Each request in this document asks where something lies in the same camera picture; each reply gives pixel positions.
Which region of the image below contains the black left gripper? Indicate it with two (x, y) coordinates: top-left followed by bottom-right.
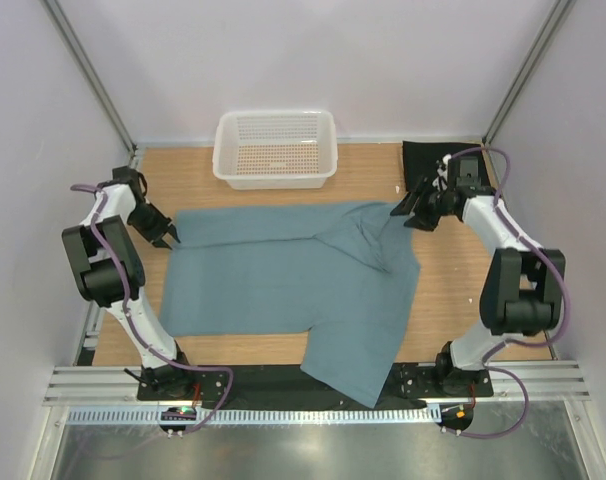
(127, 203), (177, 248)

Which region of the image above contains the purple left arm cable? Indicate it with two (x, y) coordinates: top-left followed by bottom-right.
(70, 183), (235, 436)

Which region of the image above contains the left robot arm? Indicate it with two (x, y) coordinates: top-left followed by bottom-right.
(62, 166), (195, 400)

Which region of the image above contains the slotted grey cable duct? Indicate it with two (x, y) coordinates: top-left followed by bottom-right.
(66, 404), (441, 426)

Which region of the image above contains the white perforated plastic basket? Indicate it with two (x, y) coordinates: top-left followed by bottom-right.
(212, 110), (338, 191)

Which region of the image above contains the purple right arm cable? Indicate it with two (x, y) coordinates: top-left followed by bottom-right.
(450, 145), (570, 440)

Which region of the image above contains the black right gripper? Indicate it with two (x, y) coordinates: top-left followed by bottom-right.
(389, 176), (453, 233)

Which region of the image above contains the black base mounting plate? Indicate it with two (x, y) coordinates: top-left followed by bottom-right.
(128, 363), (494, 411)

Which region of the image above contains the aluminium front frame rail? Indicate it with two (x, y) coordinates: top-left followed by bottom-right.
(43, 360), (590, 406)

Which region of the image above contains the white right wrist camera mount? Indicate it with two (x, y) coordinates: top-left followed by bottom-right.
(432, 154), (452, 192)

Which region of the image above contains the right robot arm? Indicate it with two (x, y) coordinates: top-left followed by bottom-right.
(392, 148), (569, 397)

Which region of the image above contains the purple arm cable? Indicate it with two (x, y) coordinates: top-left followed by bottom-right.
(70, 183), (235, 436)
(450, 145), (570, 440)

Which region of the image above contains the folded black t-shirt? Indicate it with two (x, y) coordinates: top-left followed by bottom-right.
(402, 141), (478, 192)

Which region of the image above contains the teal blue t-shirt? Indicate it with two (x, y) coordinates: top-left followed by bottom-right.
(159, 202), (420, 408)

